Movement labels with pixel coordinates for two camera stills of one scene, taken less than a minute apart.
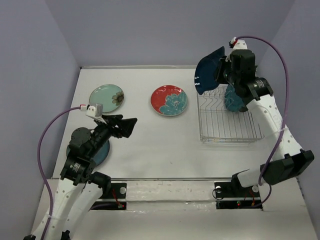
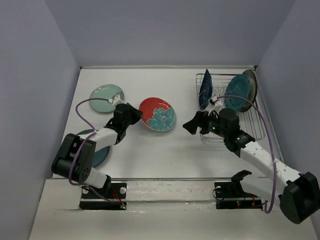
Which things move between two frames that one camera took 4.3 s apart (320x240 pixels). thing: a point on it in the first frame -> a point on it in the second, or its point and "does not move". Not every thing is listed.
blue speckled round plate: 100,156 does not move
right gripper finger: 221,77 -> 198,121
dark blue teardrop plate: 206,70 -> 205,90
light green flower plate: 111,96 does not move
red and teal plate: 169,100 -> 158,114
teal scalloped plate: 232,101 does not move
